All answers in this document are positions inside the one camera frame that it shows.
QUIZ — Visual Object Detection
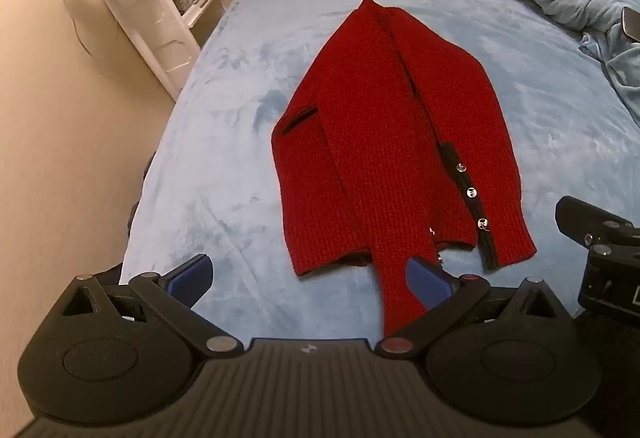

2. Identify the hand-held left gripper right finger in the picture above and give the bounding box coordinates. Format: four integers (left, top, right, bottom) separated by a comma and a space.
375, 257, 573, 359

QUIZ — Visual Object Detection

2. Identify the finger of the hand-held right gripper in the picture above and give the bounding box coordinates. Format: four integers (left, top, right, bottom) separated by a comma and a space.
556, 196, 640, 250

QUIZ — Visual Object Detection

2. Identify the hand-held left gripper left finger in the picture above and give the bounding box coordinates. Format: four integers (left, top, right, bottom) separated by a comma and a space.
62, 254, 245, 359

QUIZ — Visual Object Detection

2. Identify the red knit cardigan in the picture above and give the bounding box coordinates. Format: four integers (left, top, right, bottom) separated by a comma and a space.
271, 0, 538, 341

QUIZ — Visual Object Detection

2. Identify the light blue bed sheet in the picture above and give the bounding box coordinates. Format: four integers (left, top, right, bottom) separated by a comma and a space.
120, 0, 640, 344

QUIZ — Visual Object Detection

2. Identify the dark smartphone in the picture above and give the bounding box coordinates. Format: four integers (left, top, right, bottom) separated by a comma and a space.
620, 7, 640, 42

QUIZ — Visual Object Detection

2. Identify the black bed frame knob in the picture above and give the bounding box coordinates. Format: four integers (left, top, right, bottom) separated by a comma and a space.
124, 200, 144, 240

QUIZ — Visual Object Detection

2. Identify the white fan cable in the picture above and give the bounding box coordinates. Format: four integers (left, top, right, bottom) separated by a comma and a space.
54, 0, 103, 60

